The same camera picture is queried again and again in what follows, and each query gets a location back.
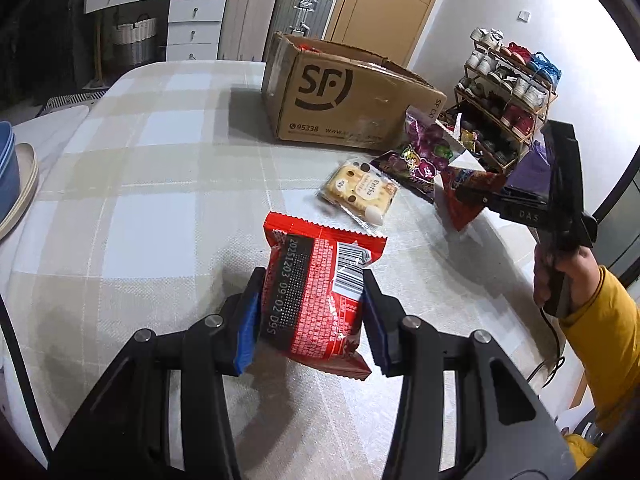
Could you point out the red chips packet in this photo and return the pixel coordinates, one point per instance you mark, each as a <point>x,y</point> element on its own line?
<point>462,205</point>

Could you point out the plaid tablecloth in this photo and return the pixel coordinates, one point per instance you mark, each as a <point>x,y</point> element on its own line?
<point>150,185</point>

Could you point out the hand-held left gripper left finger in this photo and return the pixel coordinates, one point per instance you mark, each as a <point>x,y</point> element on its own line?
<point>247,330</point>

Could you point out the white desk with drawers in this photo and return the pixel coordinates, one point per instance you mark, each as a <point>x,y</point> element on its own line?
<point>195,15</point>

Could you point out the brown cardboard box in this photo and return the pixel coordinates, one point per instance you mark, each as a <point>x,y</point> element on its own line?
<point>340,110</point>

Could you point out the white wall switch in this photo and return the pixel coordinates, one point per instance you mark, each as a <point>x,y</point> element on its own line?
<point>524,15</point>

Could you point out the pile of shoes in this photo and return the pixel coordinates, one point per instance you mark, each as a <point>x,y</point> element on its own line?
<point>510,85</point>

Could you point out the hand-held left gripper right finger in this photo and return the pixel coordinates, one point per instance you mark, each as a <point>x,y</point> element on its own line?
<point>375,325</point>

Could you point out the stack of blue bowls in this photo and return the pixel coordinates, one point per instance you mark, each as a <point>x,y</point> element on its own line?
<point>7,175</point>

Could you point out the person's right hand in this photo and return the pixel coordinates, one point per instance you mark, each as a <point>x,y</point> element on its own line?
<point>582,275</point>

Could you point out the small red snack packet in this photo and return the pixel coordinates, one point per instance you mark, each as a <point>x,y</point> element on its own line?
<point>310,300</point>

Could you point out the silver suitcase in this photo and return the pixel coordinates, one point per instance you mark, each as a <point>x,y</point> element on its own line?
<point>300,15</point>

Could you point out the woven basket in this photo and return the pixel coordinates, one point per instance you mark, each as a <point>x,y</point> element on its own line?
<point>134,40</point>

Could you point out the striped floor mat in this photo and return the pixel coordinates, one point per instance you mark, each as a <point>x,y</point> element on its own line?
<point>75,102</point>

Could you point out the dark wardrobe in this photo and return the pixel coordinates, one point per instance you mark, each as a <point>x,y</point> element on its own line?
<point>40,25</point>

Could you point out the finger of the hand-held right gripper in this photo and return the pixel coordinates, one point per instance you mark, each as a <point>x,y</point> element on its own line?
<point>482,195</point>

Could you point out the wooden door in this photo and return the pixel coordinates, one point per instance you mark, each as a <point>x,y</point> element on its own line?
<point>385,10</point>

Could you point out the small yellow packet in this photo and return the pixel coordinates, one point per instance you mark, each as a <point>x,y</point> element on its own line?
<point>467,139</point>

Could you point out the clear biscuit packet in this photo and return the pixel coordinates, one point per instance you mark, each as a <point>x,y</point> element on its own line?
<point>357,187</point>

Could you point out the beige plate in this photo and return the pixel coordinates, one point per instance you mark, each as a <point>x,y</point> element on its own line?
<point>27,185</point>

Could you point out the person's right forearm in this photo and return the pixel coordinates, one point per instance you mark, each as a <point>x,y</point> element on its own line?
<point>610,350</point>

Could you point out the wooden shoe rack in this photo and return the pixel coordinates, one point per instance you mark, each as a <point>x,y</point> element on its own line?
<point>500,125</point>

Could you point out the white suitcase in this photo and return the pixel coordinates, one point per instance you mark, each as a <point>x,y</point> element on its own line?
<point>247,15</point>

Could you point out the purple grape candy bag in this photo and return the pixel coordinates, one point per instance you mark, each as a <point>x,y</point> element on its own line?
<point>425,160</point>

